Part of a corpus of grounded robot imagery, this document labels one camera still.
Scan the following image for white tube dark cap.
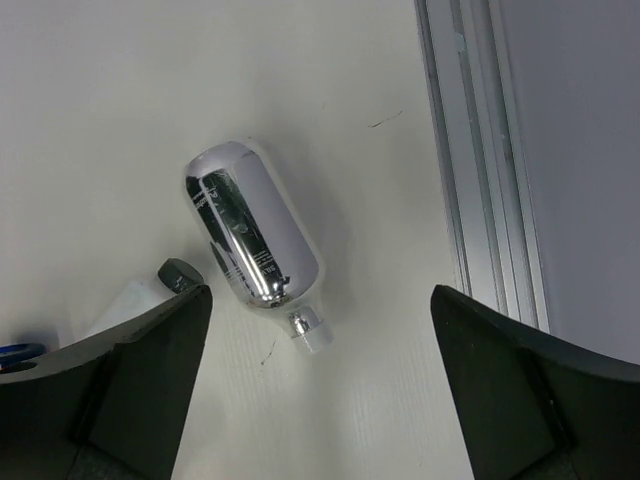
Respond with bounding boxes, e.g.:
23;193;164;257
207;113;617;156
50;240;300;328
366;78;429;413
74;258;205;343

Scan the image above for orange spray can blue cap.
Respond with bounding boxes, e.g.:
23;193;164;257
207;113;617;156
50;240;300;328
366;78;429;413
0;343;46;369

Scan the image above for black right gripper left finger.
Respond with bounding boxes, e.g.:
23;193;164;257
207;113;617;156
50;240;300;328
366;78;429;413
1;285;211;479

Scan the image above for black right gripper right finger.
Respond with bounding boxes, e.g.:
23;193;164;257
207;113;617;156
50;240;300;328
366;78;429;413
430;285;639;479

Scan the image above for aluminium frame rail right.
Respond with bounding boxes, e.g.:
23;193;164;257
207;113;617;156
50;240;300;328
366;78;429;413
416;1;550;332

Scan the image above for silver chrome bottle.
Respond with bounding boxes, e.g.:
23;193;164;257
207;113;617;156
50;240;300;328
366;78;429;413
184;141;333;354

